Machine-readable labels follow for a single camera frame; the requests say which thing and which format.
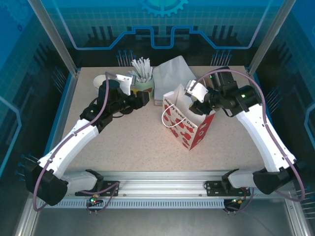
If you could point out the green straw holder cup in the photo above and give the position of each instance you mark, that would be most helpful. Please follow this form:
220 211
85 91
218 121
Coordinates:
145 85

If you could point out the white wrapped straw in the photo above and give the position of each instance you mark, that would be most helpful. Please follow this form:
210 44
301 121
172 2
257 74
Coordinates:
147 66
137 68
133 74
142 66

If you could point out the white red paper gift bag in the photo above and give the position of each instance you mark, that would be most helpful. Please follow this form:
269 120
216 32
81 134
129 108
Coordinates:
182 137

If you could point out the stack of paper cups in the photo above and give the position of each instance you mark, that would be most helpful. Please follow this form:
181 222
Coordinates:
98 82

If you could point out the left base LED connector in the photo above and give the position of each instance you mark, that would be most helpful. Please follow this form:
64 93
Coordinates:
93 200

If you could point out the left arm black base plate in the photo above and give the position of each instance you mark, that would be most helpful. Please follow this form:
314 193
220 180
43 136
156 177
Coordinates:
110 188

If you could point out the base led connector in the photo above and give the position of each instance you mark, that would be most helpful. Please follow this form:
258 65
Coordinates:
93 200
237 201

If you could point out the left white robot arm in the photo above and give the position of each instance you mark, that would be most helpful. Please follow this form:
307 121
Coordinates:
73 137

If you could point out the white paper napkin stack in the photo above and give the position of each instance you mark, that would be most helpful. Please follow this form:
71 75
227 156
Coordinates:
172 71

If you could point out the aluminium front rail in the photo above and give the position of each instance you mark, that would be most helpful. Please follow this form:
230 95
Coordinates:
160 184

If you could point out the aluminium frame post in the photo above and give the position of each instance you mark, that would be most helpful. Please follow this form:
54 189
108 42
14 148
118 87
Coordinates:
268 37
56 41

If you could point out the aluminium side rail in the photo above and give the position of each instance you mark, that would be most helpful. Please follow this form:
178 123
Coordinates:
69 98
258 98

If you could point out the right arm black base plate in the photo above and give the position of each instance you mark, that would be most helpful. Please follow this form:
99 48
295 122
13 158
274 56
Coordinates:
214 188

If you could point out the right base LED connector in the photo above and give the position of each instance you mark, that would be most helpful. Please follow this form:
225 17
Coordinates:
237 201

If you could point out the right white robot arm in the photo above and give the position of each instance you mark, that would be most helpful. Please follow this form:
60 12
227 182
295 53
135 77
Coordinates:
261 137

